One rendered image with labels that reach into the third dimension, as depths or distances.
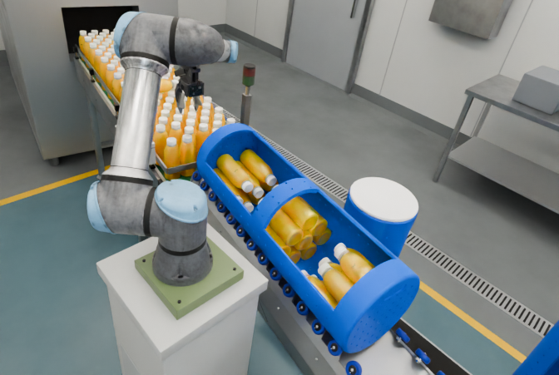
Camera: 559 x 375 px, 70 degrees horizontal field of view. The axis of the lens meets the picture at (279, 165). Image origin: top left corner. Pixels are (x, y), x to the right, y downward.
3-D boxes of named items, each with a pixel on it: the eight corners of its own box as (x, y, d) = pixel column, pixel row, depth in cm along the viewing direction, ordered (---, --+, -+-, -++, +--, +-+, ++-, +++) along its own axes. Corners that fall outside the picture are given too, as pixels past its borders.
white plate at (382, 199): (388, 229, 147) (388, 232, 147) (432, 205, 162) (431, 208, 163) (336, 188, 164) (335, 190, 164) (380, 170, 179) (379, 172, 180)
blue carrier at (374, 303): (333, 370, 109) (361, 302, 93) (194, 189, 165) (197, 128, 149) (401, 326, 124) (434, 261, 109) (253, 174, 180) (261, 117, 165)
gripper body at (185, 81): (185, 99, 153) (185, 69, 147) (176, 90, 159) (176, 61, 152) (204, 96, 157) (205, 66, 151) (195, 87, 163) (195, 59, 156)
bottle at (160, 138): (160, 169, 183) (159, 134, 172) (150, 163, 186) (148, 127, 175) (173, 163, 188) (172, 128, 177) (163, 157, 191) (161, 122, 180)
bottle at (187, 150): (198, 175, 182) (198, 140, 172) (183, 180, 179) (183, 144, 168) (190, 167, 187) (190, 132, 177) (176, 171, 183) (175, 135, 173)
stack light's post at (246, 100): (232, 245, 271) (245, 96, 210) (230, 242, 274) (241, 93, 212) (238, 244, 273) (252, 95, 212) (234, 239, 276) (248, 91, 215)
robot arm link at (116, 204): (145, 239, 88) (179, 7, 95) (76, 232, 88) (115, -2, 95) (159, 236, 100) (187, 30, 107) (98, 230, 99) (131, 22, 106)
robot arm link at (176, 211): (202, 254, 94) (203, 209, 87) (144, 249, 93) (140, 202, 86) (210, 221, 104) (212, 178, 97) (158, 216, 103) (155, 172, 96)
